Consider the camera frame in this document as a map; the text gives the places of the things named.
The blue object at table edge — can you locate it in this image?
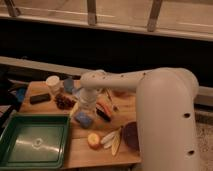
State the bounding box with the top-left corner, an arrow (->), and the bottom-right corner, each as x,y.
16,88 -> 26,102

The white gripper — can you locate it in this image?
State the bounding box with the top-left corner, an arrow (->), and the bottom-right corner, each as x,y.
79,88 -> 98,113

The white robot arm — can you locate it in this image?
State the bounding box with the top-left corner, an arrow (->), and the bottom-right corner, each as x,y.
80,68 -> 201,171

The thin metal spoon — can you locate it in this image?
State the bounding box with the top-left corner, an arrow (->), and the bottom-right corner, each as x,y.
106,89 -> 119,112

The orange black handled tool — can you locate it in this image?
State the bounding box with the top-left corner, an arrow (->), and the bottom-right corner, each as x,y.
96,101 -> 112,122

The orange bowl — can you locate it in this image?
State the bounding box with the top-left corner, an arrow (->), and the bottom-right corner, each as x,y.
112,90 -> 130,97

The blue grey cup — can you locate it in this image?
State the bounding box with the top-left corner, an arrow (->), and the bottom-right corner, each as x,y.
63,78 -> 74,93

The white plastic cup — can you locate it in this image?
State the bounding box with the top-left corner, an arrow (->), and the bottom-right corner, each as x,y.
45,75 -> 61,95

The blue sponge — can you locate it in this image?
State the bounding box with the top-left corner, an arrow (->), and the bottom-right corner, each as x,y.
74,112 -> 93,129

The black rectangular block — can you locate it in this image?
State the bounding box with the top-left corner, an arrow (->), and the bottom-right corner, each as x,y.
30,93 -> 51,104

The brown pine cone cluster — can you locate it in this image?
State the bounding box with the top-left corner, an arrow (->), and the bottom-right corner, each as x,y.
55,94 -> 75,110

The dark purple bowl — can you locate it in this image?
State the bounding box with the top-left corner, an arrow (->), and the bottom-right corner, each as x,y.
122,122 -> 139,151

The green plastic tray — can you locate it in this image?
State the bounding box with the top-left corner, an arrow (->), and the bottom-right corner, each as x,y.
0,115 -> 70,171

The yellow orange fruit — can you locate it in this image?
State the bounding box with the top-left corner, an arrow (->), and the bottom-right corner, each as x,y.
87,133 -> 100,150

